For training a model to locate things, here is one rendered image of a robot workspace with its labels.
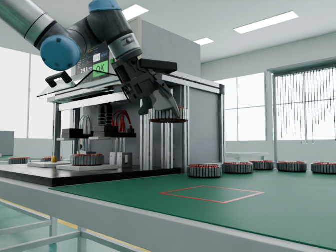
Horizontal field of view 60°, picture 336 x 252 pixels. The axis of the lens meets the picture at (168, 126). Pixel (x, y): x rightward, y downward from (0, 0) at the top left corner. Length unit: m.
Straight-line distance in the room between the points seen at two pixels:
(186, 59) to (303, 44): 6.45
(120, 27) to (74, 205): 0.43
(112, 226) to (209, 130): 0.78
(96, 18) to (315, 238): 0.66
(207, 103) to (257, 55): 6.87
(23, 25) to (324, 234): 0.64
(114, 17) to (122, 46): 0.07
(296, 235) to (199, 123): 0.84
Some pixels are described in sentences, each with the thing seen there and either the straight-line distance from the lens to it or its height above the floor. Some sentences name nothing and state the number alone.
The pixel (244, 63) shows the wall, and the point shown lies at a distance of 8.15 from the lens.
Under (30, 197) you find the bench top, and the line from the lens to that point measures 0.78.
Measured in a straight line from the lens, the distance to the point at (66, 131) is 1.27.
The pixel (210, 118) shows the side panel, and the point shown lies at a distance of 1.22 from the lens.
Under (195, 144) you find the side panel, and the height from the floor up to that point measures 0.85.
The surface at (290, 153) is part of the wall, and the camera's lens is 7.40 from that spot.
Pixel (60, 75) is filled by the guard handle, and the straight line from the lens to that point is 0.90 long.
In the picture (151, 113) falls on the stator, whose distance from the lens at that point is 0.78.
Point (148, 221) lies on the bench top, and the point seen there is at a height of 0.74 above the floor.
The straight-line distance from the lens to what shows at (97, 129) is 1.08.
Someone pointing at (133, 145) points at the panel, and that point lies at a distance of 1.24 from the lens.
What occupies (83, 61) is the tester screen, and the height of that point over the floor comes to 1.23.
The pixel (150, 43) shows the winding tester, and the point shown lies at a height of 1.24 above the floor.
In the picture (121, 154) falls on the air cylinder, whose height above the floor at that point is 0.82.
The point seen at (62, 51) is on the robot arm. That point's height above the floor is 1.04.
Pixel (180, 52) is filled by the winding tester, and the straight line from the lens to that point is 1.27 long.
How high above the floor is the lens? 0.85
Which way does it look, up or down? 4 degrees up
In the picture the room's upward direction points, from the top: straight up
